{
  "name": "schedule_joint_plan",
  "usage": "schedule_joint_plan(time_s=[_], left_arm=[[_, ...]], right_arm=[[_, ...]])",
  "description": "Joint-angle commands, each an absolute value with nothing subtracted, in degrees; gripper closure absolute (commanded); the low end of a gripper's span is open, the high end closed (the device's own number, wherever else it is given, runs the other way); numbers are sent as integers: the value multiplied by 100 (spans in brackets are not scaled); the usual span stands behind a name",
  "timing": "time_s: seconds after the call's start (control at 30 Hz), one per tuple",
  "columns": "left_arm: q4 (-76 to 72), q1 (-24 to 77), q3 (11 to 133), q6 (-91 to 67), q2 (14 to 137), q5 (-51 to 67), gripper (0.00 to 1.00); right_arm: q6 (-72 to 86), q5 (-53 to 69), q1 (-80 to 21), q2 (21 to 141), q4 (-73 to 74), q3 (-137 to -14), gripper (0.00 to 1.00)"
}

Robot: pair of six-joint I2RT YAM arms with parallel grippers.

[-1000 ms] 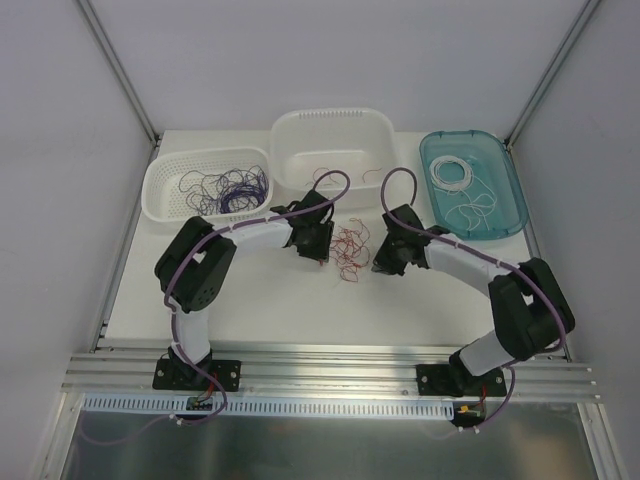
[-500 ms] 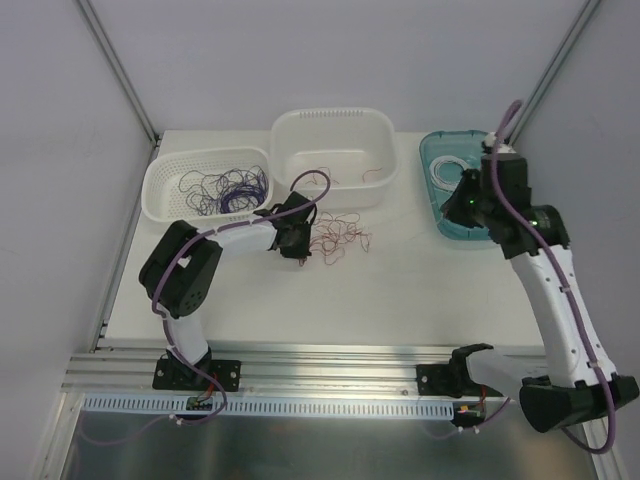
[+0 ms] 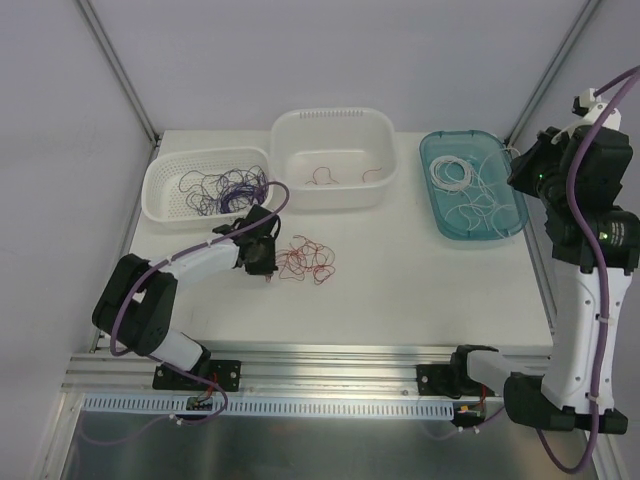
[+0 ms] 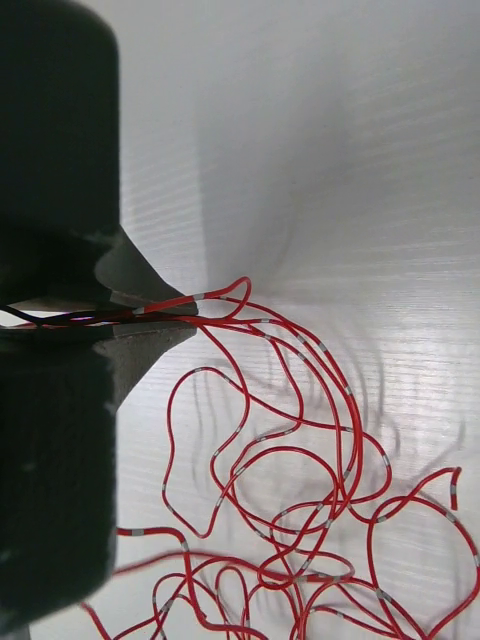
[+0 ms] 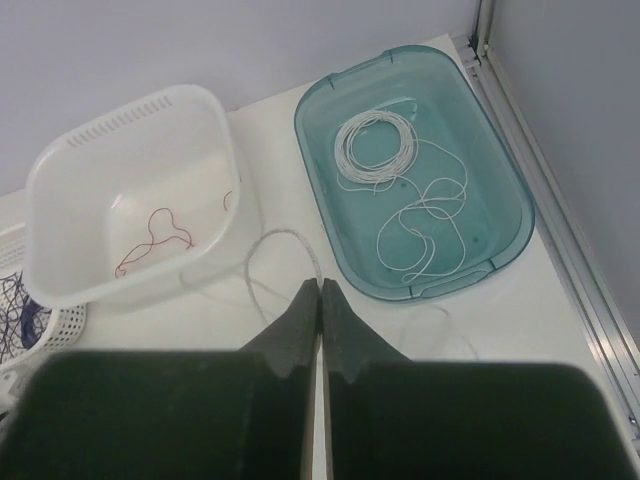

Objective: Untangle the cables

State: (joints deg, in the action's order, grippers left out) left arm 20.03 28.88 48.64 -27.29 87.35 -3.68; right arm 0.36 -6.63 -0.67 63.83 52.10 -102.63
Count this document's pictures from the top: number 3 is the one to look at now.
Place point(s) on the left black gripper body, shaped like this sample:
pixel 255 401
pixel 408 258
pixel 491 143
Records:
pixel 261 257

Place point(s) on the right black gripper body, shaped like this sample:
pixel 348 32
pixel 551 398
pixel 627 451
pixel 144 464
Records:
pixel 523 167

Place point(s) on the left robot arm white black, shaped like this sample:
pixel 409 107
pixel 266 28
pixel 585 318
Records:
pixel 136 307

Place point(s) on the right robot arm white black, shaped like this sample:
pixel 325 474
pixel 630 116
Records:
pixel 595 252

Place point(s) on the white perforated basket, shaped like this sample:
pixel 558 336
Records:
pixel 205 188

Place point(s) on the teal transparent plastic tray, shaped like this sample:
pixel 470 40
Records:
pixel 466 175

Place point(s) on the white plastic tub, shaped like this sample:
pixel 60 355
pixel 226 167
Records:
pixel 334 158

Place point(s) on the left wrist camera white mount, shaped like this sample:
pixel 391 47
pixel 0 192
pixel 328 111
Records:
pixel 226 229

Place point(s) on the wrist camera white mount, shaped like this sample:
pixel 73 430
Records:
pixel 588 107
pixel 226 229

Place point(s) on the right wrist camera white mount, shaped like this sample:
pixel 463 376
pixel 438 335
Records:
pixel 588 107

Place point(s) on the aluminium mounting rail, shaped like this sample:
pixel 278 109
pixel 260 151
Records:
pixel 278 370

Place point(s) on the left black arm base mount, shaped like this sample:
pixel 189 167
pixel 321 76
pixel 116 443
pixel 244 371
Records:
pixel 225 373

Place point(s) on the right aluminium frame post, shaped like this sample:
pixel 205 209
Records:
pixel 561 55

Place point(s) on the aluminium frame post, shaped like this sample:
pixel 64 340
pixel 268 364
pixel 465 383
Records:
pixel 561 55
pixel 98 32

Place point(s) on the white slotted cable duct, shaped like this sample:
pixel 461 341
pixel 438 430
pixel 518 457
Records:
pixel 404 409

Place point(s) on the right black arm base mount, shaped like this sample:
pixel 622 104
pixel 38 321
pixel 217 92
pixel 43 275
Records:
pixel 438 380

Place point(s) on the left aluminium frame post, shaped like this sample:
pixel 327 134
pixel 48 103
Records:
pixel 98 32

